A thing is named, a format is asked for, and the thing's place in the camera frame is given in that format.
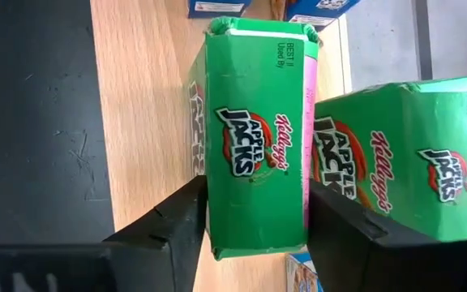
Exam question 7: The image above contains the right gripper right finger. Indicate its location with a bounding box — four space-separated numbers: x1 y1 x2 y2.
306 178 467 292

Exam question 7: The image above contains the light blue Rice Krispies box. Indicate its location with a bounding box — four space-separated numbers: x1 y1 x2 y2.
285 251 324 292

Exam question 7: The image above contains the black table mat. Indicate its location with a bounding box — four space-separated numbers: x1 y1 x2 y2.
0 0 116 247

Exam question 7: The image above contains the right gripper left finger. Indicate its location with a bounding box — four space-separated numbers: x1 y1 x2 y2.
0 174 209 292

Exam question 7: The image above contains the blue Frosted Flakes box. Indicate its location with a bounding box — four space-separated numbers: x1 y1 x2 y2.
284 0 362 28
186 0 254 19

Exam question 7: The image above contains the green Apple Jacks box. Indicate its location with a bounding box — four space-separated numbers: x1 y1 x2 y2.
185 15 323 261
311 75 467 243

